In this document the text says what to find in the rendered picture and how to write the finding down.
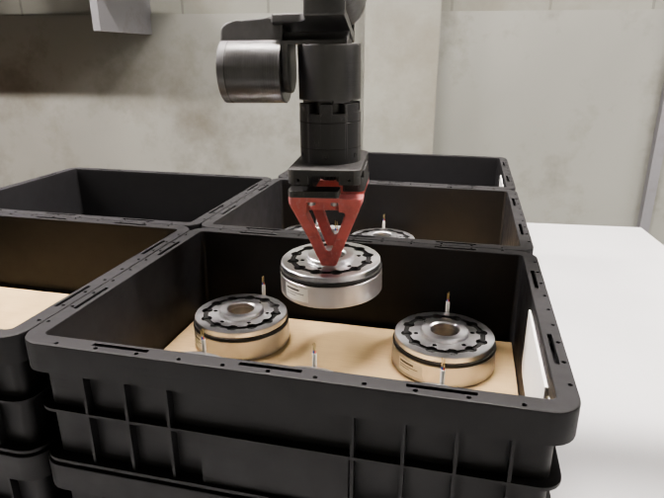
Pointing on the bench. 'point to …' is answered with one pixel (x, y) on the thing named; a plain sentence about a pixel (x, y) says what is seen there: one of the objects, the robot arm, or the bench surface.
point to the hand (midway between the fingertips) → (332, 248)
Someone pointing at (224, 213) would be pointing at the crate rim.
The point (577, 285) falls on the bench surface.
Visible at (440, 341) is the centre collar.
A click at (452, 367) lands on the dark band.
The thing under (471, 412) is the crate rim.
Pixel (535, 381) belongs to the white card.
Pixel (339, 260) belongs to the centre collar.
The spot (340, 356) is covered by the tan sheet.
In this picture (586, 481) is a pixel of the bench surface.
